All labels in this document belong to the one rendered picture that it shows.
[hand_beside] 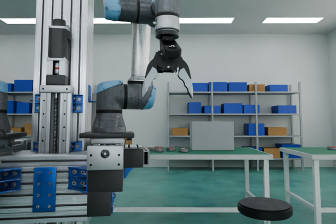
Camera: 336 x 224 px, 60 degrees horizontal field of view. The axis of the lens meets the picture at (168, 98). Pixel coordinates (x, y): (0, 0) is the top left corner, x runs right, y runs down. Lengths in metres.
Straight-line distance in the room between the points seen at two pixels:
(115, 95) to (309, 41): 7.27
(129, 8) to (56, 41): 0.58
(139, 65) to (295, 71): 6.81
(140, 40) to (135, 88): 0.22
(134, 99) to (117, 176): 0.34
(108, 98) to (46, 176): 0.40
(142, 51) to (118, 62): 6.13
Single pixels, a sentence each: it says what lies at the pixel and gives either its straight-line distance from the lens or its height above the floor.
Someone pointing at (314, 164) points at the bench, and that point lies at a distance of 3.45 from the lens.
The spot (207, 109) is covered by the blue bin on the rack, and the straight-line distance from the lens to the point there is 6.69.
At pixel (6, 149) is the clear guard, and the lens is 0.84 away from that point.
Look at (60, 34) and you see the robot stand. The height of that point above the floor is 1.49.
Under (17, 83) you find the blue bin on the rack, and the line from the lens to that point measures 7.56.
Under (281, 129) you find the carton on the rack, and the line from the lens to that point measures 7.12.
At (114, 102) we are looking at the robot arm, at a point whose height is 1.17.
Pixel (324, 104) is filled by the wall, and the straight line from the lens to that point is 8.14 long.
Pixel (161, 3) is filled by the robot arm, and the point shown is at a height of 1.43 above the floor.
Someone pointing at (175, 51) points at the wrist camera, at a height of 1.27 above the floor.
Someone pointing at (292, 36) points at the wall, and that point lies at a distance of 8.11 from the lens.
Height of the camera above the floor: 1.08
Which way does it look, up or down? 5 degrees up
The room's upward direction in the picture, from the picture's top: straight up
